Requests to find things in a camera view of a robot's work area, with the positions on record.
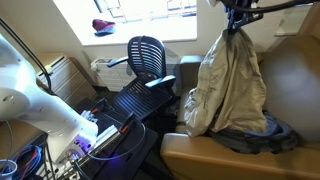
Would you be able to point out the aluminium mounting rail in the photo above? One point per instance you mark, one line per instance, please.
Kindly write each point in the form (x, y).
(105, 136)

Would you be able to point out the white paper cup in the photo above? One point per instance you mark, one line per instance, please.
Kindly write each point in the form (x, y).
(7, 169)

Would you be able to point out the maroon cap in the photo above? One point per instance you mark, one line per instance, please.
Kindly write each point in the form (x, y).
(102, 26)

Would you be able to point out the black slatted office chair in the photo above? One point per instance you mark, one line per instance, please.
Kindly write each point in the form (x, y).
(140, 96)

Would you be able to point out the white wall radiator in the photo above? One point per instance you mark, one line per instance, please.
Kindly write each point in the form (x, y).
(111, 75)

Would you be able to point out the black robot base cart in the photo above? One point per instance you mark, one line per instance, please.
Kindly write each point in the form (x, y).
(133, 153)

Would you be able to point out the bright window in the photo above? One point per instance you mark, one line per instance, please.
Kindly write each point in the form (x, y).
(146, 26)

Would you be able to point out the brown leather armchair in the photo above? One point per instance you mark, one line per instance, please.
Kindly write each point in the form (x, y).
(206, 160)

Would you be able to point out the beige brown jacket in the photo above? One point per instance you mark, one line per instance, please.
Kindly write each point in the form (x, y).
(230, 86)

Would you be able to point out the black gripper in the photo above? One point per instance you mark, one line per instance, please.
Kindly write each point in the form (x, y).
(238, 6)

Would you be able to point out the orange black clamp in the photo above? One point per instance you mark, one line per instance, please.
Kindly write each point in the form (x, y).
(99, 106)
(127, 124)

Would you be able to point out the framed wall mirror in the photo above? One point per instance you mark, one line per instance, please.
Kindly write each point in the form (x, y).
(293, 23)

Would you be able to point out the wooden drawer cabinet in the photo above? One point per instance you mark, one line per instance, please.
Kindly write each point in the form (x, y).
(68, 81)

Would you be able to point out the green sticky note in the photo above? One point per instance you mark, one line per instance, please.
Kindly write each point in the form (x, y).
(46, 69)

